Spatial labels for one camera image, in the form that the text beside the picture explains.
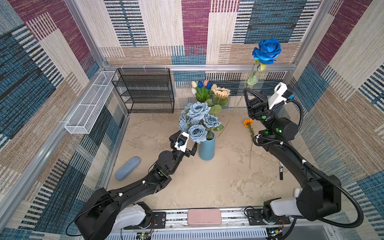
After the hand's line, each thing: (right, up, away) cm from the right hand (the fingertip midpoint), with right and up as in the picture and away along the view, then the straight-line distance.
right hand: (243, 91), depth 53 cm
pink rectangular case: (-12, -56, +20) cm, 61 cm away
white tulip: (-18, +9, +40) cm, 45 cm away
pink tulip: (-10, +14, +41) cm, 44 cm away
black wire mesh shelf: (-53, +13, +58) cm, 79 cm away
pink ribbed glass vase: (-13, +5, +44) cm, 47 cm away
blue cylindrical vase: (-10, -25, +29) cm, 40 cm away
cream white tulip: (-17, +13, +41) cm, 46 cm away
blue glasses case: (-56, -37, +36) cm, 76 cm away
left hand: (-20, -16, +21) cm, 33 cm away
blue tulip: (-13, +13, +40) cm, 45 cm away
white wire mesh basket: (-84, -4, +43) cm, 94 cm away
